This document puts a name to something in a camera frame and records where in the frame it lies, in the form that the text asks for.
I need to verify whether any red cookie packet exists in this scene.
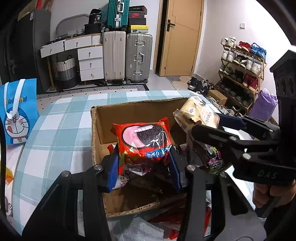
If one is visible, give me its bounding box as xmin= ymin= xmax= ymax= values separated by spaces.
xmin=111 ymin=117 xmax=175 ymax=176

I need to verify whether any white drawer cabinet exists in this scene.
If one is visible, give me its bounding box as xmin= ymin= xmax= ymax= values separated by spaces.
xmin=40 ymin=34 xmax=104 ymax=85

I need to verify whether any teal suitcase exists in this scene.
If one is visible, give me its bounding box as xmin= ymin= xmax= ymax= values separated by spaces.
xmin=107 ymin=0 xmax=130 ymax=29

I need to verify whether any blue cartoon tote bag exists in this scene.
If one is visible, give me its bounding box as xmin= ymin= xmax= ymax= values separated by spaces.
xmin=0 ymin=78 xmax=38 ymax=145

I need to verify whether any wooden shoe rack with shoes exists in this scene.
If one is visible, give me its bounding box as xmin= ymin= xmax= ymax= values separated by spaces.
xmin=220 ymin=37 xmax=266 ymax=112

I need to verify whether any black white patterned rug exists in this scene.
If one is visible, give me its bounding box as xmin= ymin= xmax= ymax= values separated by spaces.
xmin=36 ymin=83 xmax=152 ymax=100

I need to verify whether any black refrigerator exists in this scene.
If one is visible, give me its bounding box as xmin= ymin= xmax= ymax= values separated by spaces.
xmin=14 ymin=9 xmax=52 ymax=93

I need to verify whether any brown cardboard box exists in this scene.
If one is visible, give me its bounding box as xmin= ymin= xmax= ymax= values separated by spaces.
xmin=91 ymin=97 xmax=220 ymax=217

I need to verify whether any grey curved frame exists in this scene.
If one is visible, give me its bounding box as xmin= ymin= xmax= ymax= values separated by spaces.
xmin=56 ymin=14 xmax=89 ymax=39

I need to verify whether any yellow and white shoe box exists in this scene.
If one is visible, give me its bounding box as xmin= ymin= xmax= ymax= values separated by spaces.
xmin=127 ymin=25 xmax=149 ymax=34

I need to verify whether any yellow drink carton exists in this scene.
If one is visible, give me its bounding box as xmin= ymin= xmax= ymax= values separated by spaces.
xmin=5 ymin=167 xmax=15 ymax=184

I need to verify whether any cream bread packet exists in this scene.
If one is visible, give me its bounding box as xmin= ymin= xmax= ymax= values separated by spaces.
xmin=173 ymin=96 xmax=220 ymax=132

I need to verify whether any purple bag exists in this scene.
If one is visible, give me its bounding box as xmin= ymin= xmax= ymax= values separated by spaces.
xmin=248 ymin=88 xmax=278 ymax=122

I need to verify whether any brown cardboard carton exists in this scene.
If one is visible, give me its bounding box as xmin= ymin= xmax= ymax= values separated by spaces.
xmin=18 ymin=0 xmax=53 ymax=19

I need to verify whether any beige suitcase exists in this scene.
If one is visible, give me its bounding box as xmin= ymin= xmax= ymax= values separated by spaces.
xmin=102 ymin=30 xmax=127 ymax=85

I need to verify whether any pile of dark shoes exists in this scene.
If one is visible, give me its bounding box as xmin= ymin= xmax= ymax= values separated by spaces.
xmin=187 ymin=76 xmax=216 ymax=93

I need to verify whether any woven laundry basket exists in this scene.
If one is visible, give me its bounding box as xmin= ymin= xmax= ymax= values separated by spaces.
xmin=55 ymin=55 xmax=78 ymax=90

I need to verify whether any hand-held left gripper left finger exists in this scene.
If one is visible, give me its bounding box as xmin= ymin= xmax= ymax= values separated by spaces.
xmin=22 ymin=149 xmax=119 ymax=241

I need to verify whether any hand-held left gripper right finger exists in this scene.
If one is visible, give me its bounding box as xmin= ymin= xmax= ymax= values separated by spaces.
xmin=169 ymin=146 xmax=266 ymax=241

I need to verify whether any red foil snack packet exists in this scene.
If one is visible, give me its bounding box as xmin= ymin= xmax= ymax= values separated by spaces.
xmin=148 ymin=204 xmax=213 ymax=240

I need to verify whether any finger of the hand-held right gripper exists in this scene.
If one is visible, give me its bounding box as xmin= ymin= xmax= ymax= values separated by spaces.
xmin=217 ymin=113 xmax=280 ymax=141
xmin=191 ymin=124 xmax=280 ymax=164

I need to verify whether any person's right hand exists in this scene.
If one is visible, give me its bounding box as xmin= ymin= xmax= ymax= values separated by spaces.
xmin=253 ymin=179 xmax=296 ymax=210

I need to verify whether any silver suitcase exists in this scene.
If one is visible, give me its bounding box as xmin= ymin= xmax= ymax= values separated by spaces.
xmin=125 ymin=32 xmax=153 ymax=84

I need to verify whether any black labelled bag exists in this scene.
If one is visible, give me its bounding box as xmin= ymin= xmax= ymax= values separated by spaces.
xmin=89 ymin=9 xmax=102 ymax=24

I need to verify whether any wooden door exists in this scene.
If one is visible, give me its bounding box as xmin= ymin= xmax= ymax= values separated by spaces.
xmin=159 ymin=0 xmax=205 ymax=77

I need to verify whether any small cardboard box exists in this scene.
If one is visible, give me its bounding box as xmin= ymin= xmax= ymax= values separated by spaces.
xmin=208 ymin=90 xmax=228 ymax=106

